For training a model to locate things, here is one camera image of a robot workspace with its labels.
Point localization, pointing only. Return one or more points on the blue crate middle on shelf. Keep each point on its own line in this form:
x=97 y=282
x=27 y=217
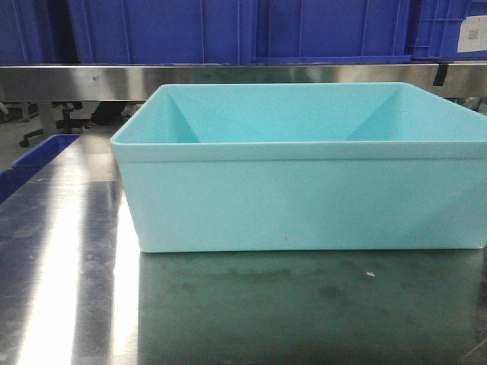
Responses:
x=240 y=32

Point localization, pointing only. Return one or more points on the blue crate on shelf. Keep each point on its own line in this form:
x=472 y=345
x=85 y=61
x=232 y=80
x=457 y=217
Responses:
x=36 y=33
x=240 y=32

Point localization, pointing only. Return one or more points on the blue crate left on shelf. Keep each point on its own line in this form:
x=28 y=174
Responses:
x=36 y=33

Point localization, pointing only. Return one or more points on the light teal plastic bin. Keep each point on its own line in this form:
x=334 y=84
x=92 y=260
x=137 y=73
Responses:
x=251 y=167

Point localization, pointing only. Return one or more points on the black office chair base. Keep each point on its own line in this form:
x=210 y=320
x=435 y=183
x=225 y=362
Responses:
x=51 y=126

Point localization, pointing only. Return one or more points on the blue bin beside table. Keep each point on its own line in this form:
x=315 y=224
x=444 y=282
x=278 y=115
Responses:
x=30 y=163

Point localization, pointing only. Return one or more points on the black tape strip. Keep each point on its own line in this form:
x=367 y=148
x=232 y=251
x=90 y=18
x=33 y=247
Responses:
x=441 y=74

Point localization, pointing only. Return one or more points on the blue crate right with label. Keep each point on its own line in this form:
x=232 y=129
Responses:
x=434 y=28

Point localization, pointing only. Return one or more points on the white paper label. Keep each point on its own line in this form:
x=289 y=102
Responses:
x=472 y=37

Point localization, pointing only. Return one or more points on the stainless steel shelf rail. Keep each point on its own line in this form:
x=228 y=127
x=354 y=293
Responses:
x=39 y=83

